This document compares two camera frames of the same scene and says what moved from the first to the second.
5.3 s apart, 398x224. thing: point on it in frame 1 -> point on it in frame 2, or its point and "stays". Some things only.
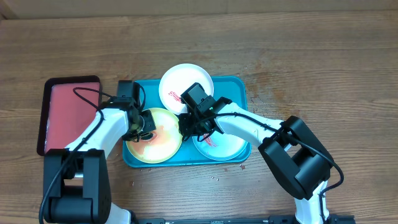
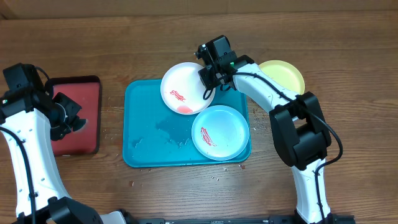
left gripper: (149, 126) -> (73, 108)
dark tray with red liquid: (68, 105) stays
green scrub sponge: (147, 136) -> (79, 124)
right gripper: (193, 131) -> (209, 77)
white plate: (176, 80) stays
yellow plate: (166, 142) -> (285, 74)
